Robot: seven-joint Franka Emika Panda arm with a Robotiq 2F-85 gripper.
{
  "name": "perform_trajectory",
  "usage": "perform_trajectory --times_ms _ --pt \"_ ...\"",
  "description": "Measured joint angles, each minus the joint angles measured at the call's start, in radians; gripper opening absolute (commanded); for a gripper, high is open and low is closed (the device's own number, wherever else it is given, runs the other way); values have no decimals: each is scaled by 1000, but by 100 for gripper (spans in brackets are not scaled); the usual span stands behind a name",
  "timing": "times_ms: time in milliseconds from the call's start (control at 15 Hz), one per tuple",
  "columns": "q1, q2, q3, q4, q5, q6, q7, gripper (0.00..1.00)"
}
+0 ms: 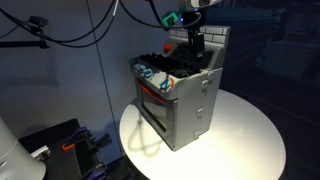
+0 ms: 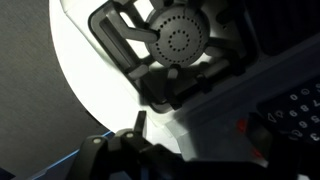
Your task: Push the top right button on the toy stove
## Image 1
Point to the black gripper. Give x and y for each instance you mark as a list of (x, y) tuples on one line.
[(193, 25)]

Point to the grey toy stove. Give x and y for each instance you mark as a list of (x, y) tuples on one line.
[(190, 110)]

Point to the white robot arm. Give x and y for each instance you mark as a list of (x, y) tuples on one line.
[(200, 3)]

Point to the black webcam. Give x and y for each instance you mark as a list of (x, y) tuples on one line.
[(38, 21)]

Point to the orange clamp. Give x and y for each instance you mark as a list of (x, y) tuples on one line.
[(68, 146)]

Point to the white rounded housing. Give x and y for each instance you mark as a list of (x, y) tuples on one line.
[(16, 160)]

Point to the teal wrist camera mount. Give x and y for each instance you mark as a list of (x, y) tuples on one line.
[(170, 19)]

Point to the black camera boom stand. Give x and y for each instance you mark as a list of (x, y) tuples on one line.
[(20, 44)]

